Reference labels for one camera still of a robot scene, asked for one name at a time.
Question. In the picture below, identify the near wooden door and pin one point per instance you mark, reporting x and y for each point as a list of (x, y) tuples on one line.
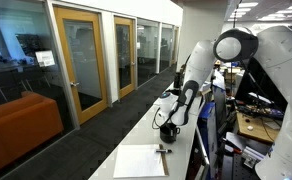
[(79, 33)]

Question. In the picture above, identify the paper sign on glass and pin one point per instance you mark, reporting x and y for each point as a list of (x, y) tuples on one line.
[(45, 58)]

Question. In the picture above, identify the orange sofa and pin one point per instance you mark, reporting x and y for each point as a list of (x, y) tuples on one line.
[(26, 123)]

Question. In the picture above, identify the black bin with lettering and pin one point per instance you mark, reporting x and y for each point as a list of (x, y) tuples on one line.
[(176, 92)]

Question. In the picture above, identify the wooden door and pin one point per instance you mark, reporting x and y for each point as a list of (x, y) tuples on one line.
[(125, 54), (79, 33)]

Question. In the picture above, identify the black marker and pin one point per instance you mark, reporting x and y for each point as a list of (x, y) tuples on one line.
[(163, 150)]

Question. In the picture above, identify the black mug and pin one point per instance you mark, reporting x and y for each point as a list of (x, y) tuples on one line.
[(169, 132)]

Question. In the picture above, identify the black monitor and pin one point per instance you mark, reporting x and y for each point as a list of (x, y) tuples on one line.
[(265, 88)]

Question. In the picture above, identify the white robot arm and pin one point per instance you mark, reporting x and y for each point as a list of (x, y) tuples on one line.
[(269, 57)]

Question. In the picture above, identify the black orange clamp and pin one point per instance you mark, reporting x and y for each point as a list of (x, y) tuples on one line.
[(235, 148)]

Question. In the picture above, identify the wooden board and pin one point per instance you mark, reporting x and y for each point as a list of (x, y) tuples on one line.
[(257, 128)]

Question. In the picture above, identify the far wooden door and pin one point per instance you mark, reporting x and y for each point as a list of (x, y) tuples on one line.
[(125, 54)]

